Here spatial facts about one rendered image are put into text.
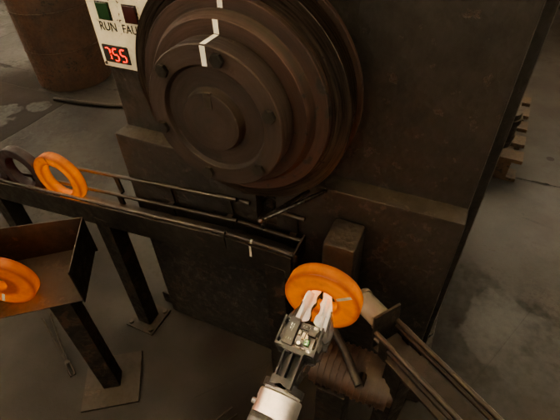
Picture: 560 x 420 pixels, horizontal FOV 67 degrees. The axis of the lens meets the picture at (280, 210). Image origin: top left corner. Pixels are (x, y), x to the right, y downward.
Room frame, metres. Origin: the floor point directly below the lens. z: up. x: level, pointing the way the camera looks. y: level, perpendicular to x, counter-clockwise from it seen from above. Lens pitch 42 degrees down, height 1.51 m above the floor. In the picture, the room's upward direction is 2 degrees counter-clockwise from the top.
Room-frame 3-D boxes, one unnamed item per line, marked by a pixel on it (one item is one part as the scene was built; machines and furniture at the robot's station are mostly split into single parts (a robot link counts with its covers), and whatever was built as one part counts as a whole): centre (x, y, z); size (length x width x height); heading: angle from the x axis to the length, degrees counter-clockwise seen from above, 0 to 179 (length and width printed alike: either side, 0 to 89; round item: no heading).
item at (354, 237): (0.69, -0.15, 0.68); 0.11 x 0.08 x 0.24; 154
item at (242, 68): (0.70, 0.11, 1.11); 0.28 x 0.06 x 0.28; 64
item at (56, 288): (0.75, 0.66, 0.36); 0.26 x 0.20 x 0.72; 99
